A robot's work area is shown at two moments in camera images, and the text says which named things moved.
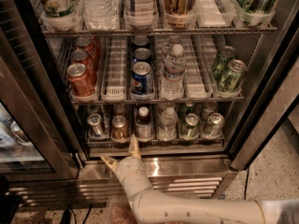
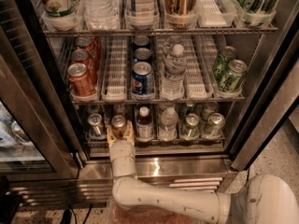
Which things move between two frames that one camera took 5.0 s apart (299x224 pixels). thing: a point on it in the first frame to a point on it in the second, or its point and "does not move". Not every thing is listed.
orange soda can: (119, 109) does not move
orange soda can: (120, 129) does not move
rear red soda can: (85, 43) does not move
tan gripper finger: (112, 162) to (110, 138)
